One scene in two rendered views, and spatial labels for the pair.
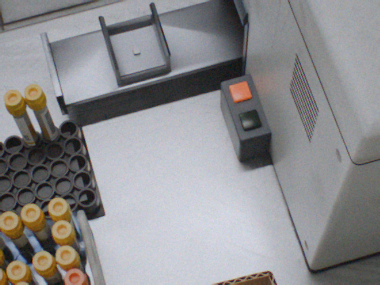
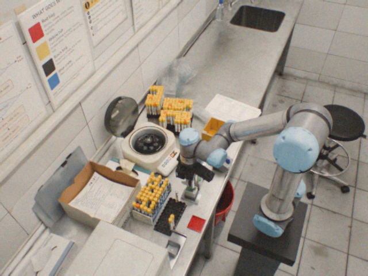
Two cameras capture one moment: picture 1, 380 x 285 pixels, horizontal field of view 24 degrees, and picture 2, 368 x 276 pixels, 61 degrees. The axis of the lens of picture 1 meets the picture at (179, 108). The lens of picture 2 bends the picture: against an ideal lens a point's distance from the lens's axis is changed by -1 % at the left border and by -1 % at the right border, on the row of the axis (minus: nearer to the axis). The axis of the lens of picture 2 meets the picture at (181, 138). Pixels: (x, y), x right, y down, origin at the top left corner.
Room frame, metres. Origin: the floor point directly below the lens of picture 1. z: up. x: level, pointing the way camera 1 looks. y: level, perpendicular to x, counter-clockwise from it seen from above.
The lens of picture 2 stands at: (0.77, -0.35, 2.21)
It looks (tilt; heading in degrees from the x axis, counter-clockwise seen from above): 48 degrees down; 128
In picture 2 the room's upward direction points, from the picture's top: 2 degrees counter-clockwise
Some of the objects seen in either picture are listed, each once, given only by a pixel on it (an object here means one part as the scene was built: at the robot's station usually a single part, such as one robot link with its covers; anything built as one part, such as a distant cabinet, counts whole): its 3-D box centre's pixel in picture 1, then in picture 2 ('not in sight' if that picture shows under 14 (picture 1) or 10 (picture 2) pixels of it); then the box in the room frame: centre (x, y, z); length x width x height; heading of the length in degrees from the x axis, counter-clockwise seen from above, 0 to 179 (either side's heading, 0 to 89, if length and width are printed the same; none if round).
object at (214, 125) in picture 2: not in sight; (217, 134); (0.20, 0.69, 0.92); 0.13 x 0.13 x 0.10; 10
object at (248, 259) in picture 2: not in sight; (259, 254); (0.67, 0.45, 0.44); 0.20 x 0.20 x 0.87; 12
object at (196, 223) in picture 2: not in sight; (196, 223); (0.40, 0.21, 0.88); 0.07 x 0.07 x 0.01; 12
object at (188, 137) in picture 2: not in sight; (189, 142); (0.29, 0.31, 1.27); 0.09 x 0.08 x 0.11; 1
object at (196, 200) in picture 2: not in sight; (191, 195); (0.29, 0.31, 0.89); 0.09 x 0.05 x 0.04; 14
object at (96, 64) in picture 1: (159, 42); (169, 254); (0.40, 0.01, 0.92); 0.21 x 0.07 x 0.05; 102
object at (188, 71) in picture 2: not in sight; (182, 66); (-0.32, 1.07, 0.94); 0.20 x 0.17 x 0.14; 83
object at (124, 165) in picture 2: not in sight; (128, 172); (-0.03, 0.22, 0.92); 0.24 x 0.12 x 0.10; 12
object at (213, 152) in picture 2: not in sight; (213, 151); (0.38, 0.33, 1.27); 0.11 x 0.11 x 0.08; 1
